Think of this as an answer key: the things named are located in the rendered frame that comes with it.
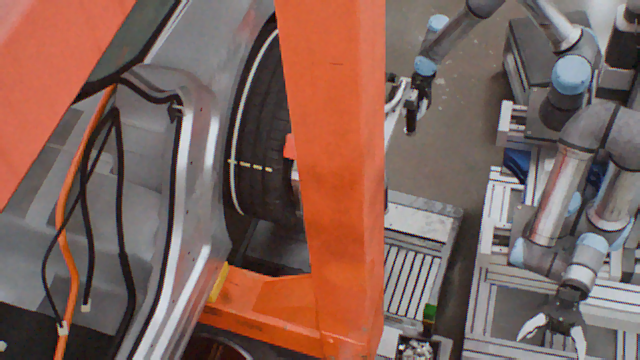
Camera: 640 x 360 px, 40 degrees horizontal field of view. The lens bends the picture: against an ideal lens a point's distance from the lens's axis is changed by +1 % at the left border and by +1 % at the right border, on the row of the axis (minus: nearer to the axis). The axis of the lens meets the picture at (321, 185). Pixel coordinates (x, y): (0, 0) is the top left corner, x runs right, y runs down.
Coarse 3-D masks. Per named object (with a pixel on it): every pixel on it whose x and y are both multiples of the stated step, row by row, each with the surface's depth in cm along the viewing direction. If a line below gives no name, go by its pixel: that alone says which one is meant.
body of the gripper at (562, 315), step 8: (568, 280) 214; (576, 288) 213; (584, 288) 212; (584, 296) 214; (552, 304) 211; (560, 304) 211; (568, 304) 210; (576, 304) 213; (552, 312) 210; (560, 312) 209; (568, 312) 209; (576, 312) 209; (552, 320) 209; (560, 320) 208; (568, 320) 208; (576, 320) 207; (552, 328) 213; (560, 328) 212; (568, 328) 209; (568, 336) 211
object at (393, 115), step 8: (408, 88) 288; (400, 104) 282; (392, 112) 281; (400, 112) 284; (392, 120) 279; (384, 128) 277; (392, 128) 277; (384, 136) 275; (384, 144) 274; (384, 152) 274
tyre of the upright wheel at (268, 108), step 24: (264, 24) 286; (264, 72) 268; (240, 96) 267; (264, 96) 266; (240, 120) 266; (264, 120) 264; (288, 120) 263; (240, 144) 268; (264, 144) 265; (240, 168) 271; (264, 168) 268; (240, 192) 277; (264, 192) 274; (264, 216) 286; (288, 216) 288
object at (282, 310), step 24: (240, 288) 282; (264, 288) 279; (288, 288) 271; (312, 288) 264; (216, 312) 281; (240, 312) 277; (264, 312) 274; (288, 312) 268; (312, 312) 262; (264, 336) 284; (288, 336) 277; (312, 336) 271
